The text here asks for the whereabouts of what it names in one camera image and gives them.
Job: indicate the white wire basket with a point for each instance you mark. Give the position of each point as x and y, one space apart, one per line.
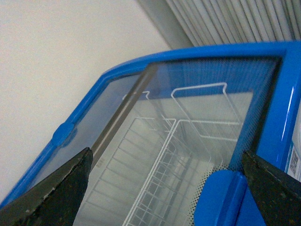
151 174
211 110

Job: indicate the white wire basket rear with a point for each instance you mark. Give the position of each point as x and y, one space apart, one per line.
211 110

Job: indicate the white wire basket front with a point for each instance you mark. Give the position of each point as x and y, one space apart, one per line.
151 174

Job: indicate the sliding glass freezer lid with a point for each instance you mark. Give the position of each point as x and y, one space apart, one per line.
112 110

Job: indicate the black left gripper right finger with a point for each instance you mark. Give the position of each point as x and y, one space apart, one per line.
276 194

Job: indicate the energy efficiency label sticker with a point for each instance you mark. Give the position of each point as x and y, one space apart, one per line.
293 164

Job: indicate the white blue chest freezer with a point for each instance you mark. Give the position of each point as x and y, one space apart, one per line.
226 199

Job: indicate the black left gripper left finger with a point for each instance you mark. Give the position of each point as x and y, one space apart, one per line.
55 200

